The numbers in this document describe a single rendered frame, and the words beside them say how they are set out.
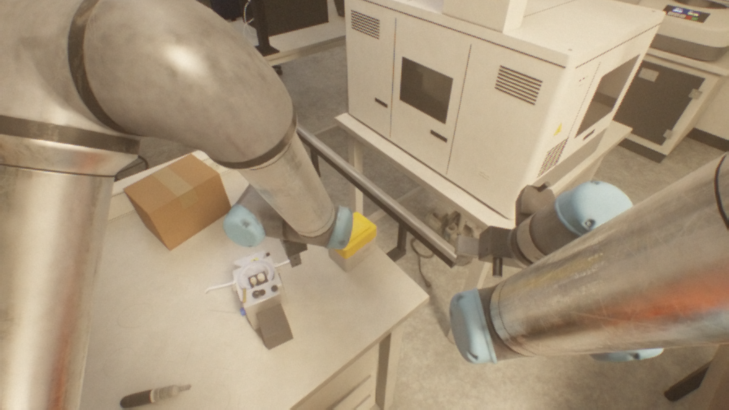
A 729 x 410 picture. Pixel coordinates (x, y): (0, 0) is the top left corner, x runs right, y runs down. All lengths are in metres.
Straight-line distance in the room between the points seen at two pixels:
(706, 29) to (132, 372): 3.43
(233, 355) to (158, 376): 0.17
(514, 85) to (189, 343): 1.02
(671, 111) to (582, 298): 3.21
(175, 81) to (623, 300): 0.30
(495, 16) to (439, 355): 1.49
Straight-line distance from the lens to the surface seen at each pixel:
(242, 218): 0.63
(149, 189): 1.19
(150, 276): 1.18
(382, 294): 0.98
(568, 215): 0.47
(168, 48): 0.28
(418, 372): 1.87
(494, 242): 0.60
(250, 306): 0.88
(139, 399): 0.97
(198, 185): 1.14
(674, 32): 3.35
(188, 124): 0.29
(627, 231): 0.22
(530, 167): 1.08
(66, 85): 0.32
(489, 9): 1.02
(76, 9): 0.32
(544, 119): 1.00
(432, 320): 1.99
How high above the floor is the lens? 1.74
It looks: 41 degrees down
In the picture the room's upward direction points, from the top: straight up
